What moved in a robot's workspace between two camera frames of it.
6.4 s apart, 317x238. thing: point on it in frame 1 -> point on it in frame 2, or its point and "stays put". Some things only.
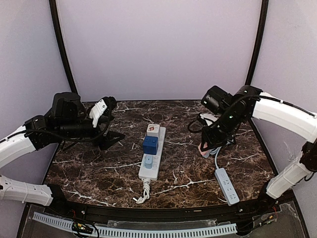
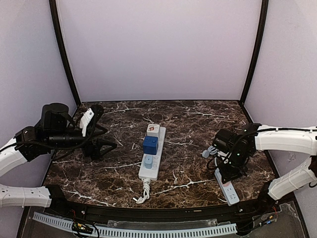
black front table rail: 103,213 stays put
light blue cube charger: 148,161 stays put
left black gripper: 104,132 -> 90,148
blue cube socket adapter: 150,144 stays put
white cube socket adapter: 153,130 stays put
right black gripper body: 213,138 -> 228,175
